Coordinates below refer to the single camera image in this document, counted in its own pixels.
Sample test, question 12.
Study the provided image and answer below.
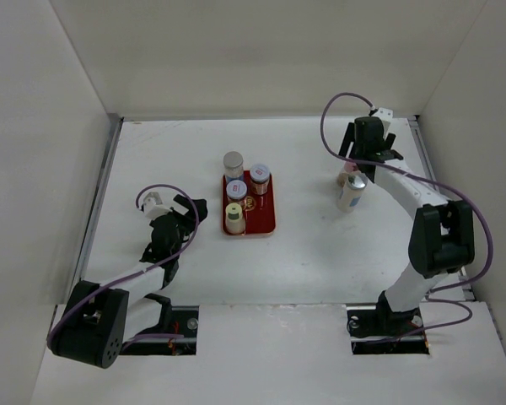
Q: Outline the pink cap bottle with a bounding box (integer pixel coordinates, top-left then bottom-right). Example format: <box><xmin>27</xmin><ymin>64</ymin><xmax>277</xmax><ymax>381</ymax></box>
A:
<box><xmin>336</xmin><ymin>162</ymin><xmax>360</xmax><ymax>187</ymax></box>

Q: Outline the cream yellow cap bottle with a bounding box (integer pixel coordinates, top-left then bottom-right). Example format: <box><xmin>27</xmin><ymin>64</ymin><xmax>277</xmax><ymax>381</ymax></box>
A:
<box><xmin>225</xmin><ymin>202</ymin><xmax>246</xmax><ymax>235</ymax></box>

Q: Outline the small jar red label lid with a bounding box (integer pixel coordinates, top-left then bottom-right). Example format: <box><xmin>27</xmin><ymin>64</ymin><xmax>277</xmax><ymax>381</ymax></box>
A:
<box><xmin>225</xmin><ymin>180</ymin><xmax>247</xmax><ymax>208</ymax></box>

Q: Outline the silver cap white bottle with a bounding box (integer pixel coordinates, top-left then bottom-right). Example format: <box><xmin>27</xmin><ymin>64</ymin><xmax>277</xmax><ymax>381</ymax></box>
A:
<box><xmin>336</xmin><ymin>173</ymin><xmax>369</xmax><ymax>213</ymax></box>

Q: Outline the tall blue label spice bottle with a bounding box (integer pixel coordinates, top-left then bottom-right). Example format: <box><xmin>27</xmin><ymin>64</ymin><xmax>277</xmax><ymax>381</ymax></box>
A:
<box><xmin>223</xmin><ymin>151</ymin><xmax>244</xmax><ymax>182</ymax></box>

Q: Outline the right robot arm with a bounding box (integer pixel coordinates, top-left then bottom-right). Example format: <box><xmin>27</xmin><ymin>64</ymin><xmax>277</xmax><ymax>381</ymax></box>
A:
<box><xmin>340</xmin><ymin>116</ymin><xmax>475</xmax><ymax>336</ymax></box>

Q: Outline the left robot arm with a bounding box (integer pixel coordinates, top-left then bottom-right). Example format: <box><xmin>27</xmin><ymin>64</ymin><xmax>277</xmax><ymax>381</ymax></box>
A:
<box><xmin>47</xmin><ymin>192</ymin><xmax>208</xmax><ymax>369</ymax></box>

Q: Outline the red rectangular tray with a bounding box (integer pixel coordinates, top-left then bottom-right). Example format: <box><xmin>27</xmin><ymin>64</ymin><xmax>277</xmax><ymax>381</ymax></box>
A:
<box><xmin>240</xmin><ymin>170</ymin><xmax>277</xmax><ymax>236</ymax></box>

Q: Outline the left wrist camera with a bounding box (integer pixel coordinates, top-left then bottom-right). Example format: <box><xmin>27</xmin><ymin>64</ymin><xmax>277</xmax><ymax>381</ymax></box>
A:
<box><xmin>142</xmin><ymin>201</ymin><xmax>171</xmax><ymax>221</ymax></box>

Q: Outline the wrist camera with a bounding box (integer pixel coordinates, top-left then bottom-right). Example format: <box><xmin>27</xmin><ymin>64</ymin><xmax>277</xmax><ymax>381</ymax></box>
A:
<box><xmin>142</xmin><ymin>201</ymin><xmax>171</xmax><ymax>221</ymax></box>
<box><xmin>369</xmin><ymin>108</ymin><xmax>394</xmax><ymax>133</ymax></box>

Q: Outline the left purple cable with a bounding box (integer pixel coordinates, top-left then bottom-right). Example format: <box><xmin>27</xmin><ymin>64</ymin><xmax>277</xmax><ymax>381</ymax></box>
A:
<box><xmin>46</xmin><ymin>184</ymin><xmax>200</xmax><ymax>355</ymax></box>

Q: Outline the purple cable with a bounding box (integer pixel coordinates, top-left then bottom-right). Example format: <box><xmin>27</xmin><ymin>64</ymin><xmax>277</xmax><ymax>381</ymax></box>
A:
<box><xmin>320</xmin><ymin>92</ymin><xmax>494</xmax><ymax>343</ymax></box>
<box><xmin>46</xmin><ymin>184</ymin><xmax>200</xmax><ymax>355</ymax></box>

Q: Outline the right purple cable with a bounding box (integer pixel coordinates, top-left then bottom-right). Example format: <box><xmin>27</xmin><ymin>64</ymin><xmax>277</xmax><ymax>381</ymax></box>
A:
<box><xmin>320</xmin><ymin>92</ymin><xmax>494</xmax><ymax>343</ymax></box>

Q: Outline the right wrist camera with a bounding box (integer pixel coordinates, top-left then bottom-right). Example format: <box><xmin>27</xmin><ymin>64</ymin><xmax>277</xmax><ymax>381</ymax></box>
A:
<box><xmin>369</xmin><ymin>108</ymin><xmax>394</xmax><ymax>133</ymax></box>

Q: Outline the right aluminium table rail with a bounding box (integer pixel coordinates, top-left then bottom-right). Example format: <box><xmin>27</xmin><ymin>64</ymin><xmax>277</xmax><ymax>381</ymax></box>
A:
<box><xmin>408</xmin><ymin>114</ymin><xmax>476</xmax><ymax>300</ymax></box>

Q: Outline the aluminium table rail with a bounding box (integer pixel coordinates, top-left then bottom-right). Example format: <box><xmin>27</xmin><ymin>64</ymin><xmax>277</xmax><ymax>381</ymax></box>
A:
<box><xmin>408</xmin><ymin>114</ymin><xmax>476</xmax><ymax>300</ymax></box>
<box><xmin>64</xmin><ymin>113</ymin><xmax>124</xmax><ymax>300</ymax></box>

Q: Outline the left aluminium table rail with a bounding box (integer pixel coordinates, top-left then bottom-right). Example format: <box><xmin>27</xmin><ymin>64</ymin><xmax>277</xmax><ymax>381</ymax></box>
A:
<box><xmin>64</xmin><ymin>113</ymin><xmax>124</xmax><ymax>300</ymax></box>

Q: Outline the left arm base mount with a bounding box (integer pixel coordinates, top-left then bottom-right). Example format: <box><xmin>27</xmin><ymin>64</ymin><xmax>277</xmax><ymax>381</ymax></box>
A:
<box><xmin>121</xmin><ymin>294</ymin><xmax>200</xmax><ymax>356</ymax></box>

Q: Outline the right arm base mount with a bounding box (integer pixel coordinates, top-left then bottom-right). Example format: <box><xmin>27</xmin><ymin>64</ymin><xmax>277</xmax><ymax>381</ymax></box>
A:
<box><xmin>347</xmin><ymin>306</ymin><xmax>429</xmax><ymax>355</ymax></box>

